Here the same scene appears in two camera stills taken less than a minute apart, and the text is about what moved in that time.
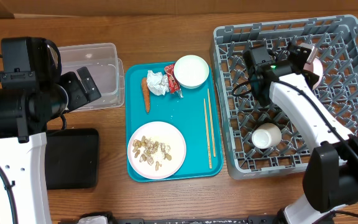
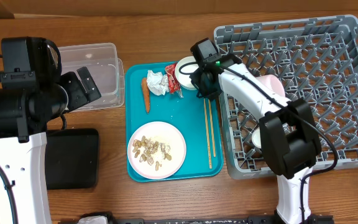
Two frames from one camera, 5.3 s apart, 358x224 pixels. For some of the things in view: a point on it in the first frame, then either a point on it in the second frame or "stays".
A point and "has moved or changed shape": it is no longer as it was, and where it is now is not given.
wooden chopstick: x=212 y=122 stays
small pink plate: x=316 y=68 has moved or changed shape
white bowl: x=191 y=71 stays
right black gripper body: x=306 y=74 → x=209 y=90
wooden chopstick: x=207 y=133 stays
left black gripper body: x=76 y=95 stays
